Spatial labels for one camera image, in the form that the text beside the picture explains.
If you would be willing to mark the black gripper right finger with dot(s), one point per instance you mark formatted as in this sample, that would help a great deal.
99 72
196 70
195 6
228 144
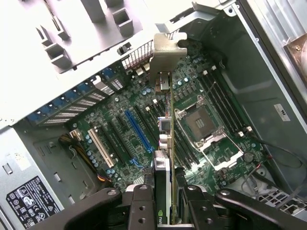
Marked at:
201 210

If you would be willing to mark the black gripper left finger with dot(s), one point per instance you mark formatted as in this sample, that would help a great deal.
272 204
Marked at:
141 208

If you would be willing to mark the metal socket cover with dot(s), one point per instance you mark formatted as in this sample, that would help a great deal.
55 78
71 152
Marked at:
229 163

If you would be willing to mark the green motherboard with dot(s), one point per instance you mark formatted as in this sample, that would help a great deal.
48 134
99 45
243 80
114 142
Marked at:
129 143

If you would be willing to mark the round coin battery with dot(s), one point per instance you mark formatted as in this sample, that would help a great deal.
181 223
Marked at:
248 156

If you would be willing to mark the white expansion slot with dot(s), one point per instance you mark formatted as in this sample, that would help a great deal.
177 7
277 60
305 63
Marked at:
100 147

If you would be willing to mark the blue expansion slot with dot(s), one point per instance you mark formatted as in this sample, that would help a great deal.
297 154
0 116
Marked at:
139 130

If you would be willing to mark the CPU socket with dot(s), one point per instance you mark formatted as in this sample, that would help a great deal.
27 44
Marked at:
199 122

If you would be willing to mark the grey power supply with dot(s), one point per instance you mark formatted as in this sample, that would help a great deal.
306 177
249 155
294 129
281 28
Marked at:
31 203

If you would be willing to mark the open grey PC case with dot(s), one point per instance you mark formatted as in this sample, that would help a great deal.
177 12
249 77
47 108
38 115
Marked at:
251 72

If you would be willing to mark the grey parts rack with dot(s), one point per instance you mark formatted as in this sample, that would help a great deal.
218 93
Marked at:
122 24

